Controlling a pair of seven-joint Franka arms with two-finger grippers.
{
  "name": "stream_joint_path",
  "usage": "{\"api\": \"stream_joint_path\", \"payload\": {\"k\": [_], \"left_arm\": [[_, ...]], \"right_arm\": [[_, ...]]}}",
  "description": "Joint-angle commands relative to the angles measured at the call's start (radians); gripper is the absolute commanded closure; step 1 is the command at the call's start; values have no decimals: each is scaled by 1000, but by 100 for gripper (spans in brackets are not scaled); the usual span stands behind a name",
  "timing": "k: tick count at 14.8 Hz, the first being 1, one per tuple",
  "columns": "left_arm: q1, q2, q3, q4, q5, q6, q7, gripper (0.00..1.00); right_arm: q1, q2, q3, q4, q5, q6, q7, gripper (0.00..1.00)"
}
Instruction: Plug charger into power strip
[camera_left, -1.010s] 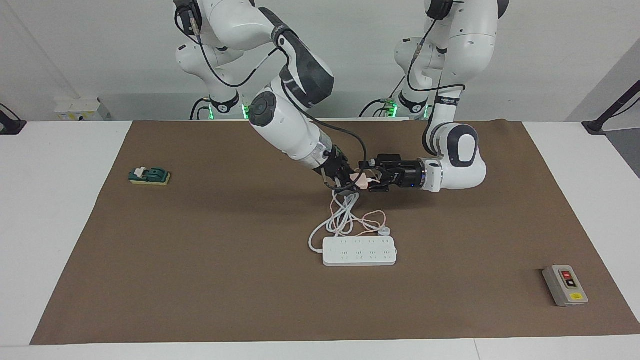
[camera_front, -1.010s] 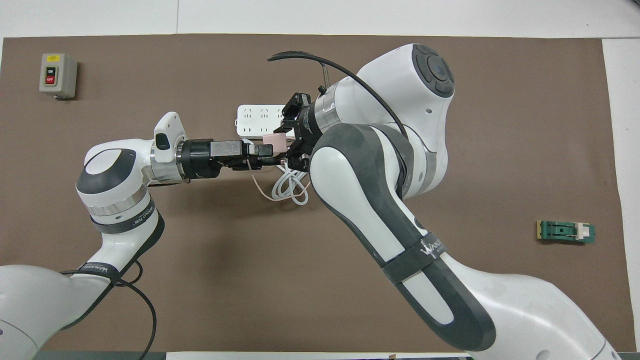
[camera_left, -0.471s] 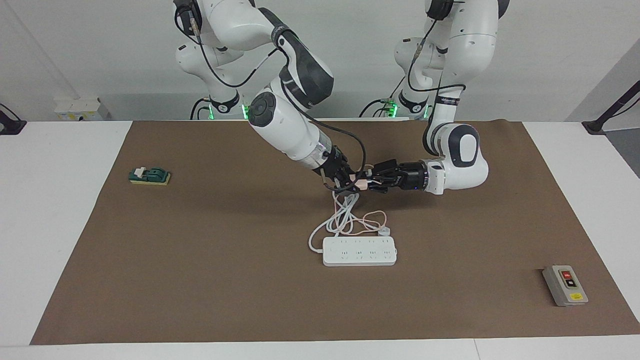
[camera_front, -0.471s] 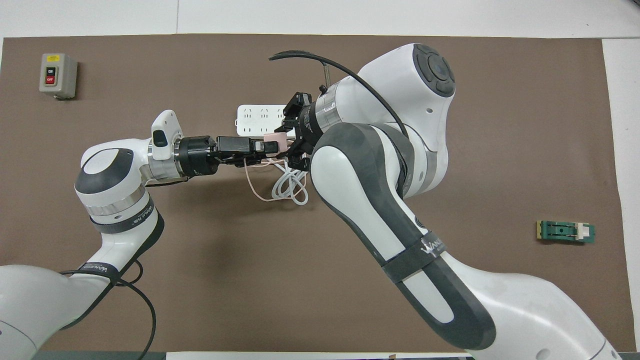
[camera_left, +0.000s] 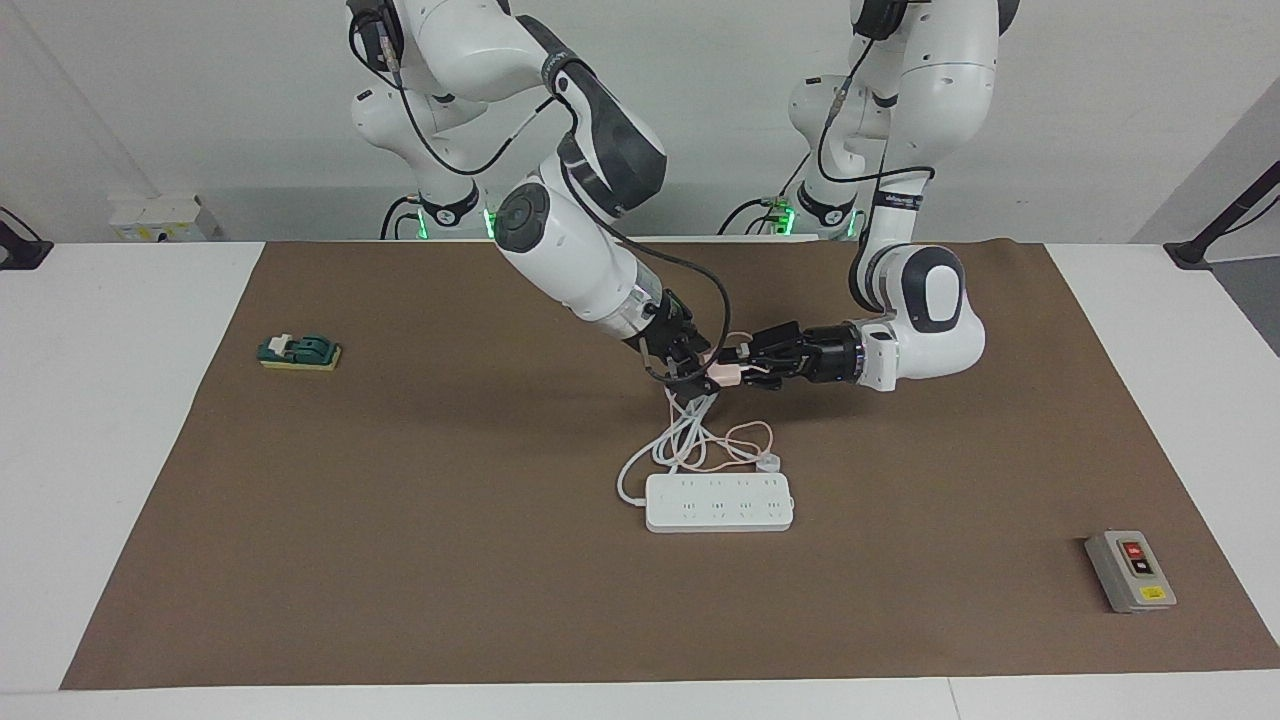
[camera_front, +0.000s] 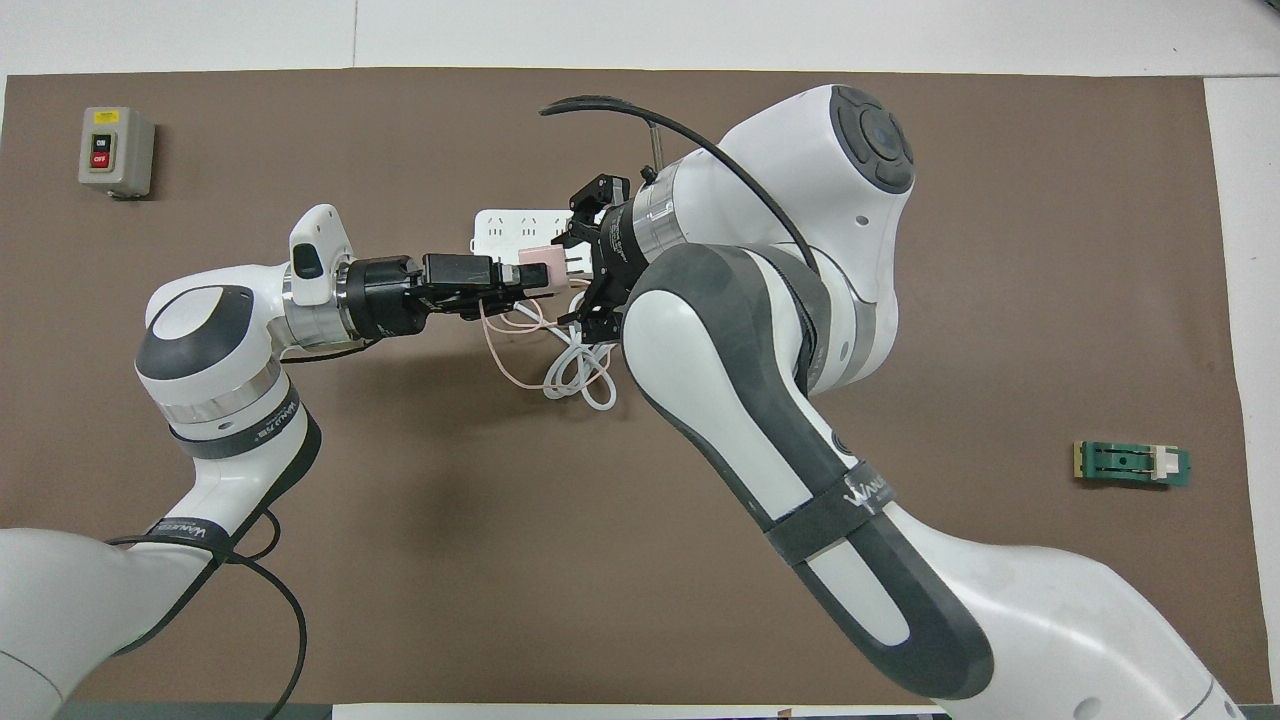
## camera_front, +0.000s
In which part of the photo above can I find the pink charger adapter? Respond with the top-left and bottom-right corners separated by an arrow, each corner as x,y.
517,244 -> 593,294

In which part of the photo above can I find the white power strip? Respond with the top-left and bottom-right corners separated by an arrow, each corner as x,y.
469,207 -> 578,258

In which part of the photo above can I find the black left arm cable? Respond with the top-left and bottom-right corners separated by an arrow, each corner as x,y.
104,504 -> 309,720

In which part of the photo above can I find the green knife switch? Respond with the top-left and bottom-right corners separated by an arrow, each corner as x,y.
1072,439 -> 1194,492

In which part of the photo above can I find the brown table mat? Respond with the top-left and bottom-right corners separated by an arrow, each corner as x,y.
0,67 -> 1247,707

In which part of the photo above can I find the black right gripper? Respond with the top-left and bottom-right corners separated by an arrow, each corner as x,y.
490,174 -> 641,346

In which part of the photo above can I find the grey push button box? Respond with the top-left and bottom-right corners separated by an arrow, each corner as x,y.
77,105 -> 157,200

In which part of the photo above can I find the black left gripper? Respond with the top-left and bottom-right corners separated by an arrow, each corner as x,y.
345,253 -> 556,341

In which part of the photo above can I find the white power strip cable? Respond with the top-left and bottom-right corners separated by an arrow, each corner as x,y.
508,294 -> 619,412

